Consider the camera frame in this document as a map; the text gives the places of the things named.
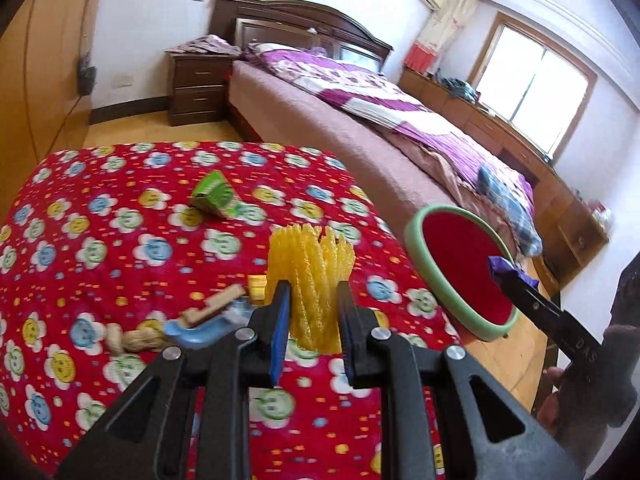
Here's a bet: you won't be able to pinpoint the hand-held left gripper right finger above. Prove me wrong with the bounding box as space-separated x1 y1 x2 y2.
339 282 583 480

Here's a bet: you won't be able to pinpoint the dark wooden nightstand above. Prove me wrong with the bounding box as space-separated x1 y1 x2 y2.
167 52 236 127

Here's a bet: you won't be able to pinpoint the person's right hand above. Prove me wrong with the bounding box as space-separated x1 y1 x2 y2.
537 365 568 433

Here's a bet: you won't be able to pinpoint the blue toy with wooden piece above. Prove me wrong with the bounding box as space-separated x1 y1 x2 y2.
164 300 256 351

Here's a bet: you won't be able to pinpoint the window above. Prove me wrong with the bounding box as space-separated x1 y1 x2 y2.
470 12 598 158

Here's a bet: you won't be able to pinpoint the brown fringed blanket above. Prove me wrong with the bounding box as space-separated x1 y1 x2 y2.
390 130 506 231

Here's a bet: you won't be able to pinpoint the dark wooden headboard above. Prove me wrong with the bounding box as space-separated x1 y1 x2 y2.
207 0 393 73

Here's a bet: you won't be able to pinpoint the beige wooden piece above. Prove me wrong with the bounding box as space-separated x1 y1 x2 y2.
180 284 246 328

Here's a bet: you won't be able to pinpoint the purple wrapper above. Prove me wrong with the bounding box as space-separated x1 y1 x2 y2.
487 255 541 291

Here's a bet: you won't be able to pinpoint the red bucket with green rim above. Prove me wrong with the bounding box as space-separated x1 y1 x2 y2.
404 206 521 342

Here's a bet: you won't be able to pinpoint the curtain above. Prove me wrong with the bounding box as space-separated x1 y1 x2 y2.
404 0 478 76

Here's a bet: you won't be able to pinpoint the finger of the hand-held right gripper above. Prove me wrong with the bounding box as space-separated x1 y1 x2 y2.
500 274 565 328

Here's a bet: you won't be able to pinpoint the yellow foam net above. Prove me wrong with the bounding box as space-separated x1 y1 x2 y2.
267 225 357 353

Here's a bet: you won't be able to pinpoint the green carton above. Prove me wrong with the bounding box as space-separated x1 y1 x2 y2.
190 170 246 220

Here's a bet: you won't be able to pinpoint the teal clothes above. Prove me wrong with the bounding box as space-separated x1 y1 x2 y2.
435 75 481 103

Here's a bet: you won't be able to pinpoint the blue plaid pillow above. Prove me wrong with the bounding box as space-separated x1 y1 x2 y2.
475 165 543 256

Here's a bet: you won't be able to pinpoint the bed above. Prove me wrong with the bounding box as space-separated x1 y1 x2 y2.
227 42 543 261

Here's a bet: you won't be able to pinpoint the wooden wardrobe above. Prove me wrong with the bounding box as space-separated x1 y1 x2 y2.
0 0 113 161

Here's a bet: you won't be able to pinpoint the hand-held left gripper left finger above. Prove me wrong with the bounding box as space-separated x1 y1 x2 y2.
55 282 292 480

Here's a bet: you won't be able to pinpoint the wooden window cabinet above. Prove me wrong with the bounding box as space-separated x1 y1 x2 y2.
397 67 611 286

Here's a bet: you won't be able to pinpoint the patterned cloth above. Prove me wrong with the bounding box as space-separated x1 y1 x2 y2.
165 34 243 57

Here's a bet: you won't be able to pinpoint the small yellow box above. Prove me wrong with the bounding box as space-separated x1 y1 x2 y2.
248 275 271 303

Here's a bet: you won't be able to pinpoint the purple patterned quilt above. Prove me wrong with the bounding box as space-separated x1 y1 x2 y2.
242 42 536 201

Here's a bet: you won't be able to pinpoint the red smiley printed tablecloth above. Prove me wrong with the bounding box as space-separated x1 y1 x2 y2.
0 141 461 480

